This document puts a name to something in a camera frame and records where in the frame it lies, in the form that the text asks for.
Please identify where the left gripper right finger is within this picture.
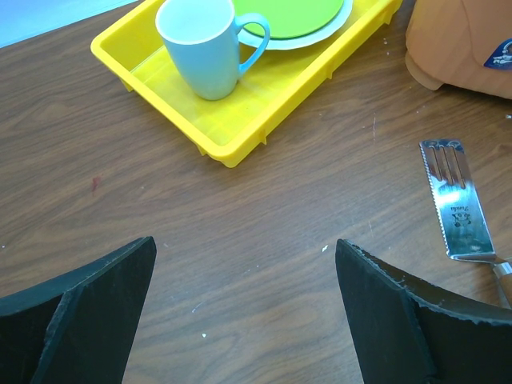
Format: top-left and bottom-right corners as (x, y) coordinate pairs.
(335, 239), (511, 383)

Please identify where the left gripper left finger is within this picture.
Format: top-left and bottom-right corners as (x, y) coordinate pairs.
(1, 236), (157, 383)

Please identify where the orange plastic dish bin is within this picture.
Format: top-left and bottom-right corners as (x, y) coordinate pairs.
(405, 1), (511, 99)

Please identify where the yellow plastic tray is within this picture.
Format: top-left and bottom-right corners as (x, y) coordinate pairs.
(90, 1), (401, 168)

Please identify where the white scalloped plate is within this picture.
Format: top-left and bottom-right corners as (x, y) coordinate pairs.
(235, 0), (355, 52)

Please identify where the light blue mug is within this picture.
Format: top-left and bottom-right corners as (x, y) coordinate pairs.
(155, 0), (270, 101)

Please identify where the lime green plate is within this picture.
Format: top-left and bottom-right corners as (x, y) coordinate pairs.
(233, 0), (344, 39)

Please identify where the slotted spatula wooden handle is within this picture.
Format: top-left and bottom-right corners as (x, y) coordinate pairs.
(419, 139), (511, 302)

